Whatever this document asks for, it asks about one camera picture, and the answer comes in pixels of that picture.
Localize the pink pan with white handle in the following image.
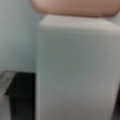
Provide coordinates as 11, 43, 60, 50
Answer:
30, 0, 120, 120

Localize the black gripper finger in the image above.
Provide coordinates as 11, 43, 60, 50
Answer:
0, 71, 36, 120

